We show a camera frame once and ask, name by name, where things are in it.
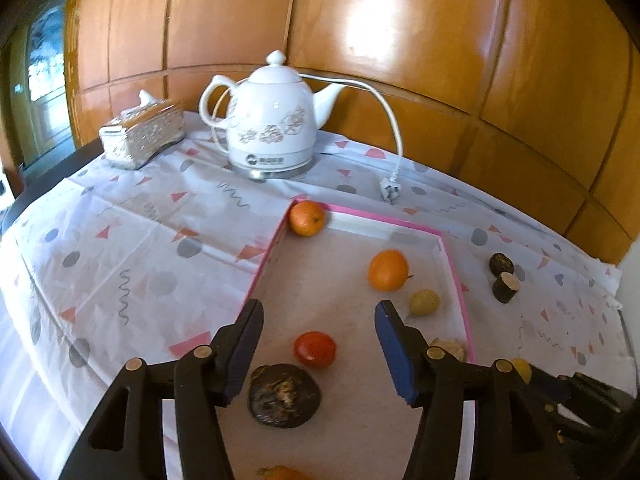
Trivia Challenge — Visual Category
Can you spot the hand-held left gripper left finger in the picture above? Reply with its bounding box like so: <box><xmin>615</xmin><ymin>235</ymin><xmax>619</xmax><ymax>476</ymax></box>
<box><xmin>72</xmin><ymin>298</ymin><xmax>265</xmax><ymax>480</ymax></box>

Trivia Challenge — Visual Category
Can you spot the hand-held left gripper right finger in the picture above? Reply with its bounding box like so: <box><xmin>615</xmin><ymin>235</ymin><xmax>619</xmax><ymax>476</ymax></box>
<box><xmin>375</xmin><ymin>300</ymin><xmax>571</xmax><ymax>480</ymax></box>

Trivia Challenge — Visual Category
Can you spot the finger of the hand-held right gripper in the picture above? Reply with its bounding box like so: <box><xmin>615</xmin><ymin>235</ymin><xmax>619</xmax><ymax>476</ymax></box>
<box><xmin>525</xmin><ymin>362</ymin><xmax>576</xmax><ymax>403</ymax></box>

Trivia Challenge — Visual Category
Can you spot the small yellow rough longan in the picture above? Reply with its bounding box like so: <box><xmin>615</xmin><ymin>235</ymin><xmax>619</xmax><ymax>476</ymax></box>
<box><xmin>510</xmin><ymin>357</ymin><xmax>533</xmax><ymax>385</ymax></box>

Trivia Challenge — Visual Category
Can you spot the large dark sugarcane piece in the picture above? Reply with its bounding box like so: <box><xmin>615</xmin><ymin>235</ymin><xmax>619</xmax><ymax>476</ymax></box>
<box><xmin>429</xmin><ymin>338</ymin><xmax>467</xmax><ymax>362</ymax></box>

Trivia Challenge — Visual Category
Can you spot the large dark water chestnut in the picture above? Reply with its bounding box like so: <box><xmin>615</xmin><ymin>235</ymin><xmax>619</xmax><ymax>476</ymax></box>
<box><xmin>248</xmin><ymin>363</ymin><xmax>322</xmax><ymax>429</ymax></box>

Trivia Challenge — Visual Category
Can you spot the small tan longan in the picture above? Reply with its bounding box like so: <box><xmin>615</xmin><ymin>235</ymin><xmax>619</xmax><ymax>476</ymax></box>
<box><xmin>406</xmin><ymin>289</ymin><xmax>442</xmax><ymax>318</ymax></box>

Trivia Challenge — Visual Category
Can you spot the red tomato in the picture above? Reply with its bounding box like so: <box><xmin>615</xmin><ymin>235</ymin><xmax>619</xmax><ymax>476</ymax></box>
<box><xmin>293</xmin><ymin>331</ymin><xmax>337</xmax><ymax>370</ymax></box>

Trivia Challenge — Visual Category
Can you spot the orange with stem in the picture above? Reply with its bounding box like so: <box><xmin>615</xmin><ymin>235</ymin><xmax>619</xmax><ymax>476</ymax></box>
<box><xmin>368</xmin><ymin>249</ymin><xmax>415</xmax><ymax>293</ymax></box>

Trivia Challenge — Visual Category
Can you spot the pink shallow tray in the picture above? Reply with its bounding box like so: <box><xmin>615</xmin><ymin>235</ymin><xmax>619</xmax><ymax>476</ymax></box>
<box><xmin>235</xmin><ymin>199</ymin><xmax>478</xmax><ymax>480</ymax></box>

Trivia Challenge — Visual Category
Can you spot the small orange kumquat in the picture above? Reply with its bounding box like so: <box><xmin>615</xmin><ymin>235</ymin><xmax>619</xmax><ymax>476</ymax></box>
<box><xmin>256</xmin><ymin>465</ymin><xmax>313</xmax><ymax>480</ymax></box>

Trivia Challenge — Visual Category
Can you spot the large round orange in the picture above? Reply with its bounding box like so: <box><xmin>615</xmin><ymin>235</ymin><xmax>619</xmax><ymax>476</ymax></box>
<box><xmin>288</xmin><ymin>200</ymin><xmax>326</xmax><ymax>237</ymax></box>

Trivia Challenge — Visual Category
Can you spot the small dark sugarcane piece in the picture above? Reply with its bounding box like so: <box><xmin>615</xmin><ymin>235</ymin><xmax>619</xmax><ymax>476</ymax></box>
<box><xmin>492</xmin><ymin>272</ymin><xmax>521</xmax><ymax>305</ymax></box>

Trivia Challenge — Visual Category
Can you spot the small dark water chestnut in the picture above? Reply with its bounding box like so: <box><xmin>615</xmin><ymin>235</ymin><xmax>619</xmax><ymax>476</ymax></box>
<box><xmin>488</xmin><ymin>252</ymin><xmax>516</xmax><ymax>277</ymax></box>

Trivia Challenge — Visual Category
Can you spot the white patterned tablecloth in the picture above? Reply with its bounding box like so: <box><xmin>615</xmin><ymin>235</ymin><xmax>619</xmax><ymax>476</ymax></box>
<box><xmin>0</xmin><ymin>110</ymin><xmax>626</xmax><ymax>480</ymax></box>

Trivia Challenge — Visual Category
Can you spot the white ceramic electric kettle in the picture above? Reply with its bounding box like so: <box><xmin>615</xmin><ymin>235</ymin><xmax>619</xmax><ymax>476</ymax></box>
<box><xmin>199</xmin><ymin>50</ymin><xmax>348</xmax><ymax>182</ymax></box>

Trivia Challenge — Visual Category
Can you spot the silver ornate tissue box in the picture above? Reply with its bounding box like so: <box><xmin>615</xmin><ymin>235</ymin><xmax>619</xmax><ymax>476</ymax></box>
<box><xmin>99</xmin><ymin>100</ymin><xmax>187</xmax><ymax>170</ymax></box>

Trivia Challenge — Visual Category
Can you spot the glass door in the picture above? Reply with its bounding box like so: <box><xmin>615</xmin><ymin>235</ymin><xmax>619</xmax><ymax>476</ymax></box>
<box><xmin>10</xmin><ymin>0</ymin><xmax>73</xmax><ymax>161</ymax></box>

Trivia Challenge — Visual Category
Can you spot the white power cord with plug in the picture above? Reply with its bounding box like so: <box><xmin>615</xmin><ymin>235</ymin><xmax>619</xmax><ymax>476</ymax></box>
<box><xmin>210</xmin><ymin>72</ymin><xmax>405</xmax><ymax>206</ymax></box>

